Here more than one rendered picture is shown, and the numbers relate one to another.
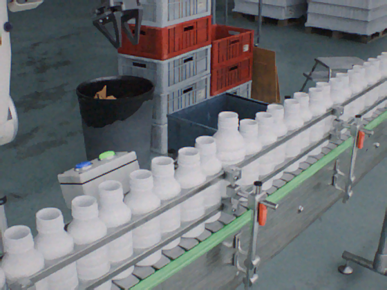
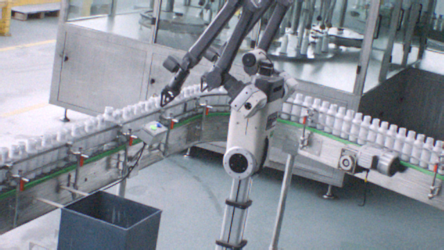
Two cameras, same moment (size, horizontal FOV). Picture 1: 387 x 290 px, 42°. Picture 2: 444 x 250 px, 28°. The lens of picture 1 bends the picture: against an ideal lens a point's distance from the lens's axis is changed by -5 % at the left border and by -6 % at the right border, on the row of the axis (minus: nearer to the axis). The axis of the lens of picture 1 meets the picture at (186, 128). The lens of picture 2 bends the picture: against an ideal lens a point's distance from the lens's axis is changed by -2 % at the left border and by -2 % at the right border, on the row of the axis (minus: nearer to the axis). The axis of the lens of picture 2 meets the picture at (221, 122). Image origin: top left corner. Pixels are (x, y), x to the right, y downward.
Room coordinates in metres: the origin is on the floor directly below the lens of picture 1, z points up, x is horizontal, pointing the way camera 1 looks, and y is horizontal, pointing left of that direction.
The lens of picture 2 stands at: (4.99, -0.98, 2.30)
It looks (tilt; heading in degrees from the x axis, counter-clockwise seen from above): 15 degrees down; 160
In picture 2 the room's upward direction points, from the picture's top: 10 degrees clockwise
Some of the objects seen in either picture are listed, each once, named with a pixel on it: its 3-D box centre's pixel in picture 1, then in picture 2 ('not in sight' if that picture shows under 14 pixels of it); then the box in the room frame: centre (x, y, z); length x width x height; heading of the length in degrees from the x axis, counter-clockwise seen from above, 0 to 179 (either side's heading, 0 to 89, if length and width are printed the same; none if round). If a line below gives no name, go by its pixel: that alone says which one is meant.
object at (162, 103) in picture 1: (165, 92); not in sight; (3.63, 0.15, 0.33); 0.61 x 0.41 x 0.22; 145
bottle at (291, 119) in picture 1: (289, 135); (79, 139); (1.09, -0.24, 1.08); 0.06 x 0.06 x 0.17
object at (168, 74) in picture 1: (165, 63); not in sight; (3.63, 0.15, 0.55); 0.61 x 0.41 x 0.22; 146
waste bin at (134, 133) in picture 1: (117, 138); not in sight; (2.82, 0.40, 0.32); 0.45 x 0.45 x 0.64
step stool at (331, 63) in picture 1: (336, 79); not in sight; (4.46, -1.37, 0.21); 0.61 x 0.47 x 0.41; 12
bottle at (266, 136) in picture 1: (261, 151); (92, 135); (1.00, -0.16, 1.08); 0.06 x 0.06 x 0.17
